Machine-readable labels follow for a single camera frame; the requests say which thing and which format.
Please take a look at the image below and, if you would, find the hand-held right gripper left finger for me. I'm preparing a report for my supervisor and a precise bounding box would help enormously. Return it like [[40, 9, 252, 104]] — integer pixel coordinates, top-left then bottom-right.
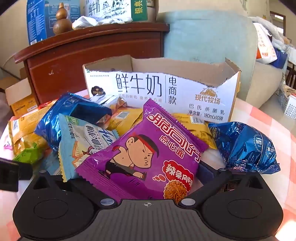
[[29, 170, 117, 208]]

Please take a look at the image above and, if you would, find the blue carton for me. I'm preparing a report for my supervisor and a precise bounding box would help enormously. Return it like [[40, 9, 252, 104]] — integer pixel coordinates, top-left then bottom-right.
[[26, 0, 81, 46]]

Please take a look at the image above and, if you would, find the open brown cardboard box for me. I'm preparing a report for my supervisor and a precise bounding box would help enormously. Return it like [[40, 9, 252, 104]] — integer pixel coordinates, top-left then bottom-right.
[[4, 77, 39, 117]]

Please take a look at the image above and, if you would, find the orange and white bag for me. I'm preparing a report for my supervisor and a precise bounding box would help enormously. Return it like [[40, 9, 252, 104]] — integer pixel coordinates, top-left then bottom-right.
[[253, 22, 278, 64]]

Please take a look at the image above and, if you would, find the small yellow snack packet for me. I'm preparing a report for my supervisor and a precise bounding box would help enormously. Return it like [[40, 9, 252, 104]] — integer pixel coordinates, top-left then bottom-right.
[[107, 107, 144, 137], [172, 113, 218, 150]]

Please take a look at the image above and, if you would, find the silver foil snack packet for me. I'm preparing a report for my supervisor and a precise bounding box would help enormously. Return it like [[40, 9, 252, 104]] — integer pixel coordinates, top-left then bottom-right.
[[90, 95, 127, 110]]

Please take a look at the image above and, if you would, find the brown wooden cabinet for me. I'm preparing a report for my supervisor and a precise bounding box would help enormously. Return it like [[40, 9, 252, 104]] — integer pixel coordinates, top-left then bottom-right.
[[13, 23, 171, 105]]

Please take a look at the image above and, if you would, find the pink checkered tablecloth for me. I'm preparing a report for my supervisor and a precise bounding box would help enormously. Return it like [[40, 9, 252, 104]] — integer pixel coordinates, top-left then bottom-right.
[[0, 93, 296, 241]]

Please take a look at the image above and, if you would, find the purple snack packet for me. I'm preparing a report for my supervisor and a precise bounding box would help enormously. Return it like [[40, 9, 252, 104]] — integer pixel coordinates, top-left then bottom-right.
[[76, 98, 210, 201]]

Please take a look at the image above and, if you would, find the large yellow snack packet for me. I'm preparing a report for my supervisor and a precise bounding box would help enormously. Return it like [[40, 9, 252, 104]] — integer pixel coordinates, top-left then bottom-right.
[[8, 100, 59, 156]]

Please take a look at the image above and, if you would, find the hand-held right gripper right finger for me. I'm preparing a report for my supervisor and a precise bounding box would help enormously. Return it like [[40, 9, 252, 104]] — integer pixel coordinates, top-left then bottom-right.
[[180, 161, 263, 207]]

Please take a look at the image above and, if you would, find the white and green milk carton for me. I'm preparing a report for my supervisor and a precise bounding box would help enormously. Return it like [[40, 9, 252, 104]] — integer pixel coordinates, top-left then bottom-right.
[[84, 0, 148, 23]]

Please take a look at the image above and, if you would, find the wooden gourd ornament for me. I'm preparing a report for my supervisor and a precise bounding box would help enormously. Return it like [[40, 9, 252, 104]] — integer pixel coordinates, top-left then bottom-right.
[[53, 2, 73, 36]]

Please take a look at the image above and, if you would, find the blue foil snack packet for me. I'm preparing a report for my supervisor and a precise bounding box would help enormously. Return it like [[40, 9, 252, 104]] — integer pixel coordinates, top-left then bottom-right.
[[208, 122, 281, 175], [35, 93, 113, 151]]

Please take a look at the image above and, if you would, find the green snack packet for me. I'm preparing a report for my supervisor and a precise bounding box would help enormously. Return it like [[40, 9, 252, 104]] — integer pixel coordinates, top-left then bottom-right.
[[13, 142, 45, 165]]

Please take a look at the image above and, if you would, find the dark wooden chair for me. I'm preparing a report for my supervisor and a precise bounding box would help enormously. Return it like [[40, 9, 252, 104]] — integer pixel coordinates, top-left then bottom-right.
[[284, 62, 296, 89]]

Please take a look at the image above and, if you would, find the light green sofa cushion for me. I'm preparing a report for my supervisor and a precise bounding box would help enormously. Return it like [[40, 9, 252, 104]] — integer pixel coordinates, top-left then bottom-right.
[[157, 10, 287, 109]]

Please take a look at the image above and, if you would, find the white cardboard box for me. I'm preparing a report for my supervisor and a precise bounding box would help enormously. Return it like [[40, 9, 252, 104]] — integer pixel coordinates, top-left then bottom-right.
[[82, 54, 241, 122]]

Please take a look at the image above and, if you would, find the red snack packet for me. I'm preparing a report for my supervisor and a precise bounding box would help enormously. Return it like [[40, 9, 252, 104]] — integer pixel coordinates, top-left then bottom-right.
[[38, 100, 58, 110]]

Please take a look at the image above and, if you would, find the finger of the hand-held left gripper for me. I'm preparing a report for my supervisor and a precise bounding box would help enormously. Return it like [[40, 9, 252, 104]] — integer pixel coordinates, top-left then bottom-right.
[[0, 159, 33, 192]]

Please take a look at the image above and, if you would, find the dark blue bag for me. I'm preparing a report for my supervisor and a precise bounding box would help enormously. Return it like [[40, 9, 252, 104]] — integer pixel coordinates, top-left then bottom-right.
[[269, 47, 289, 69]]

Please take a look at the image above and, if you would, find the light blue snack packet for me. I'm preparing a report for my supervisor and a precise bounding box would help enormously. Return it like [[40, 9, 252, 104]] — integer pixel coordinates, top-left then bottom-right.
[[58, 113, 121, 182]]

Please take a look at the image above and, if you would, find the white perforated basket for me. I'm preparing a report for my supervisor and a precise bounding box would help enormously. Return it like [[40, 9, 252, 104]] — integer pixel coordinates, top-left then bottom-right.
[[276, 89, 296, 120]]

